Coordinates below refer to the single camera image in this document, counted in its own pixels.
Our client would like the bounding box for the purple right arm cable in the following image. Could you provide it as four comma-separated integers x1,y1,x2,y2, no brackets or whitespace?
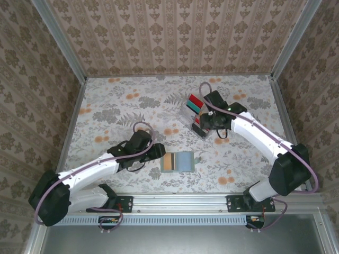
198,81,320,194

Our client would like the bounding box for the gold card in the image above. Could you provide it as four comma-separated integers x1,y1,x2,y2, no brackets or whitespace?
162,152,177,171

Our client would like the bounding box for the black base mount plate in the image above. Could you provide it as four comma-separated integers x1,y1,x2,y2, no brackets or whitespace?
226,195,276,213
86,195,133,214

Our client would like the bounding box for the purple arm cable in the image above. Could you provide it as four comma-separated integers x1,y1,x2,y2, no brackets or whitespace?
198,81,320,194
34,121,156,225

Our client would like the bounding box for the teal card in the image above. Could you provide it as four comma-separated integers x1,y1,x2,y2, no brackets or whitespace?
185,99,200,112

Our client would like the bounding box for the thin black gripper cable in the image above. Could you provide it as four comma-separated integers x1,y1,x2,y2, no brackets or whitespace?
126,160,146,172
216,126,230,140

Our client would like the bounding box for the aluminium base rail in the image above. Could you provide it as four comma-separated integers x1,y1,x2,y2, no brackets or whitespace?
116,193,228,214

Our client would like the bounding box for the aluminium side rail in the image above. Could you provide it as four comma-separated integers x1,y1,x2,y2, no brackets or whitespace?
23,78,88,254
267,75,339,254

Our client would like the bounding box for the black controller board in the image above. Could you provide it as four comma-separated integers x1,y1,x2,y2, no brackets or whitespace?
245,214,265,228
98,215,119,228

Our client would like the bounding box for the grey metal plate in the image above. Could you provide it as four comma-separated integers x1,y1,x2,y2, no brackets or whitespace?
39,224,328,254

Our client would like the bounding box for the black card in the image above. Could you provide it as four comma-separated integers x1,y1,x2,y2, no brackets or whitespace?
192,123,206,138

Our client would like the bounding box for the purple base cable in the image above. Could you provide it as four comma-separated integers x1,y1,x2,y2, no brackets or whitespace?
92,207,124,235
248,198,289,233

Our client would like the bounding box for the clear acrylic card stand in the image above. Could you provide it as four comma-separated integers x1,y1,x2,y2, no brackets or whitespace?
179,92,212,141

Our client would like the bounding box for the white slotted cable duct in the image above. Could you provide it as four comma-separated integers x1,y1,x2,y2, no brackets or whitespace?
50,214,248,226

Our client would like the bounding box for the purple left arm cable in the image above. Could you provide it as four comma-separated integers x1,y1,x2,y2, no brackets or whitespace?
34,121,156,225

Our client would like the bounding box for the aluminium frame post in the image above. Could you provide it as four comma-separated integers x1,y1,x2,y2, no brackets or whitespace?
30,0,88,81
270,0,323,80

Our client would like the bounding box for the floral tablecloth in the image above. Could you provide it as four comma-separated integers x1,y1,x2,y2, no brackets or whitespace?
65,75,297,194

